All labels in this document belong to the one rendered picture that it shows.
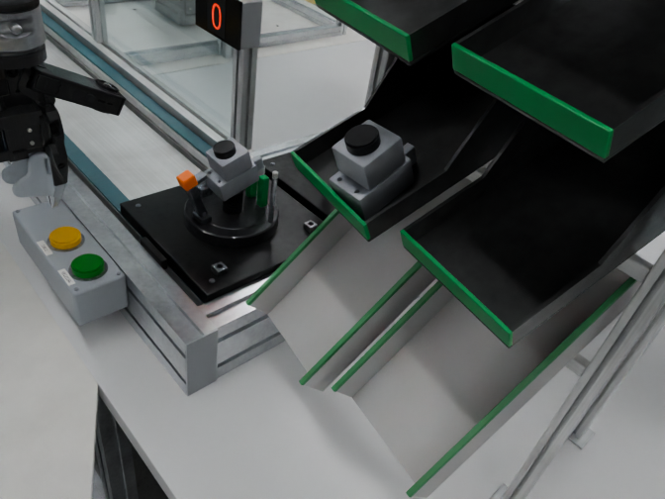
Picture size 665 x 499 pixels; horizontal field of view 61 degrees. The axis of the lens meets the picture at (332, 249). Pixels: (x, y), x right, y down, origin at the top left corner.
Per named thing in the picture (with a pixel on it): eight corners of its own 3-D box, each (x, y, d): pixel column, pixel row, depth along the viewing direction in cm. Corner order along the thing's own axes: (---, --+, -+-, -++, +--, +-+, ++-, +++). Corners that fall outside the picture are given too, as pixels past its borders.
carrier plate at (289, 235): (207, 306, 74) (207, 294, 72) (120, 213, 86) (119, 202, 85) (339, 246, 88) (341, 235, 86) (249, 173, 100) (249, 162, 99)
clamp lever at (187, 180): (200, 221, 80) (182, 183, 74) (192, 214, 81) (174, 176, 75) (221, 206, 81) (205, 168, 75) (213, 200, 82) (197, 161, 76)
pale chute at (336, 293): (323, 392, 61) (301, 385, 57) (267, 313, 69) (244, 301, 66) (510, 205, 59) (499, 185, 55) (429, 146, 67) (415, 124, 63)
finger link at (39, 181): (15, 216, 71) (-2, 151, 65) (62, 203, 74) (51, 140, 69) (24, 229, 69) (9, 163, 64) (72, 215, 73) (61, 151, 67)
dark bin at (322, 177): (368, 243, 50) (351, 185, 44) (296, 169, 58) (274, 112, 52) (600, 88, 55) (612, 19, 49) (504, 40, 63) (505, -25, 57)
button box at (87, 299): (79, 328, 74) (72, 293, 70) (19, 243, 85) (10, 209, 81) (130, 306, 78) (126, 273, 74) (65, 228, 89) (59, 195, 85)
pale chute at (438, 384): (427, 499, 53) (409, 497, 50) (350, 395, 61) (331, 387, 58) (647, 288, 51) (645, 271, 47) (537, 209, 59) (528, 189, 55)
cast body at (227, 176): (224, 202, 79) (213, 165, 74) (207, 186, 82) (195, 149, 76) (271, 173, 83) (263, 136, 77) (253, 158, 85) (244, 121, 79)
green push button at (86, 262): (80, 288, 73) (78, 276, 71) (67, 270, 75) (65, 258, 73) (110, 276, 75) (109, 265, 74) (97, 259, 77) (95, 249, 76)
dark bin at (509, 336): (509, 349, 42) (511, 297, 36) (403, 248, 50) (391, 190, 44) (762, 157, 47) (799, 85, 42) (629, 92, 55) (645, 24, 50)
